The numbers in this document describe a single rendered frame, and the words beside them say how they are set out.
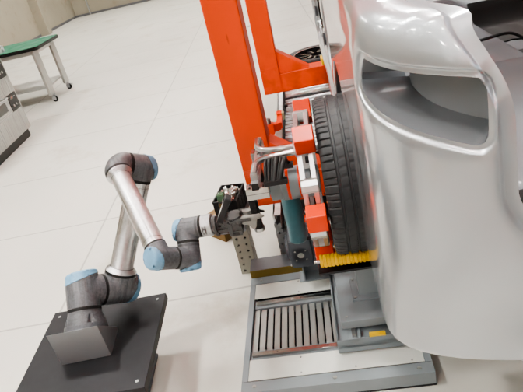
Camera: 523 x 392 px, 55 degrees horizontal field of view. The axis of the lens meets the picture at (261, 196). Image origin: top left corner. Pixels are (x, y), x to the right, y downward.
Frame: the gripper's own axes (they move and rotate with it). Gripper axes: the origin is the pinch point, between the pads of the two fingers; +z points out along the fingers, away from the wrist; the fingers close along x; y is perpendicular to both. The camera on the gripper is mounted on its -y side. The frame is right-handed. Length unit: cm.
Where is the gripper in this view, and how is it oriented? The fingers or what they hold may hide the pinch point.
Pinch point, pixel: (260, 211)
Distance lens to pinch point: 202.4
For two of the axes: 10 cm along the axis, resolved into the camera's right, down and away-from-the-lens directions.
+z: 9.8, -1.6, -1.4
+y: 2.1, 8.6, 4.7
